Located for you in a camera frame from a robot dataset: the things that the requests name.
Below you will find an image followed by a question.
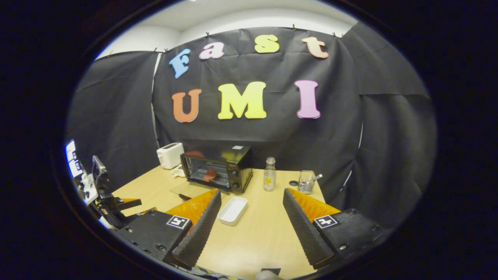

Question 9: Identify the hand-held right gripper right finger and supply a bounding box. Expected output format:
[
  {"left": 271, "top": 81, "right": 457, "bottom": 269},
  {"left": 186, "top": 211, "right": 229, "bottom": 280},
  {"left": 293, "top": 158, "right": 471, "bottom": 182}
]
[{"left": 282, "top": 187, "right": 393, "bottom": 270}]

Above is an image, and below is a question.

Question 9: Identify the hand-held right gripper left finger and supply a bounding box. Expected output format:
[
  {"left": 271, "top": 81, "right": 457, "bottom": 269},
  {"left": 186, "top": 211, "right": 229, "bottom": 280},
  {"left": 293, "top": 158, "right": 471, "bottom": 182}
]
[{"left": 117, "top": 188, "right": 222, "bottom": 270}]

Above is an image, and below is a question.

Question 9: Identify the black electric oven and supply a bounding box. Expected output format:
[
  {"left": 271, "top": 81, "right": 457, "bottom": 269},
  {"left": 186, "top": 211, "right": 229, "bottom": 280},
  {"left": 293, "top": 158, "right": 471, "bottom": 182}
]
[{"left": 170, "top": 145, "right": 254, "bottom": 201}]

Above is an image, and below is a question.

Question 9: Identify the white rectangular dish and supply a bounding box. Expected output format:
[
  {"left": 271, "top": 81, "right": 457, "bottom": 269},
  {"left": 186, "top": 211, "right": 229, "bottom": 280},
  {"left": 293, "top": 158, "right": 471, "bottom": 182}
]
[{"left": 217, "top": 196, "right": 248, "bottom": 227}]

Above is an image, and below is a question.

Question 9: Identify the white toaster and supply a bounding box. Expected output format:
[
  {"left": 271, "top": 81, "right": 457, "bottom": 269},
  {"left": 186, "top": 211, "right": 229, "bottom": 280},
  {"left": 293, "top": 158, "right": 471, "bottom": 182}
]
[{"left": 156, "top": 142, "right": 185, "bottom": 170}]

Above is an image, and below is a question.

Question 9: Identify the clear plastic bottle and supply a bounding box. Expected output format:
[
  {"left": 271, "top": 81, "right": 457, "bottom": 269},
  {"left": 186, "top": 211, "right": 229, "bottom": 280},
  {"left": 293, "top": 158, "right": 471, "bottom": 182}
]
[{"left": 263, "top": 157, "right": 277, "bottom": 192}]

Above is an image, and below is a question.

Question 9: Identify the metal wire basket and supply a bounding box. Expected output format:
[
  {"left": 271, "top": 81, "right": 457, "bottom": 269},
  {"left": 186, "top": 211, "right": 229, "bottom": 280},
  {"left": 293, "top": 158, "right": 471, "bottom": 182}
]
[{"left": 298, "top": 170, "right": 316, "bottom": 194}]

